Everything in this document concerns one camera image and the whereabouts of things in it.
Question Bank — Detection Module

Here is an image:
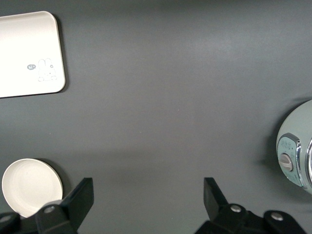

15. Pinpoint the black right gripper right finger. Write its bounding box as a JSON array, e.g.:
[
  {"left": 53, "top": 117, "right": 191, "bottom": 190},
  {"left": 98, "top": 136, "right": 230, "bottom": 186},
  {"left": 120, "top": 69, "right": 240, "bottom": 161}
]
[{"left": 195, "top": 177, "right": 305, "bottom": 234}]

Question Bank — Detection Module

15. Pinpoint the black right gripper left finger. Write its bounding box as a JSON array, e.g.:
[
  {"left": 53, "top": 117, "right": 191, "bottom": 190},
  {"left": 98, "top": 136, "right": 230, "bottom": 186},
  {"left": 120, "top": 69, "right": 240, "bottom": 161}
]
[{"left": 0, "top": 177, "right": 95, "bottom": 234}]

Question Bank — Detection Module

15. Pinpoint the cream round plate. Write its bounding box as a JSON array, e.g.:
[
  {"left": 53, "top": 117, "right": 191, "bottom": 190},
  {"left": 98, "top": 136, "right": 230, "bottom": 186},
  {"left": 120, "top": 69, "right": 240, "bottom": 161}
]
[{"left": 1, "top": 158, "right": 64, "bottom": 219}]

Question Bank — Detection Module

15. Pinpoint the cream rectangular tray rabbit print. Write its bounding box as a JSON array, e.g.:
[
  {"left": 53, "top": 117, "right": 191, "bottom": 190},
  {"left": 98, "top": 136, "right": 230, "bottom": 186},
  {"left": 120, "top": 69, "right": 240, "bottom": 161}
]
[{"left": 0, "top": 10, "right": 66, "bottom": 98}]

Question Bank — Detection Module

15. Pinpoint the pale green rice cooker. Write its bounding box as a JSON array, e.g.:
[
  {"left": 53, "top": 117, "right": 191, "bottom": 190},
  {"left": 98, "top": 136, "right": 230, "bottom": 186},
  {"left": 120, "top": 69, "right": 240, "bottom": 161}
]
[{"left": 275, "top": 99, "right": 312, "bottom": 195}]

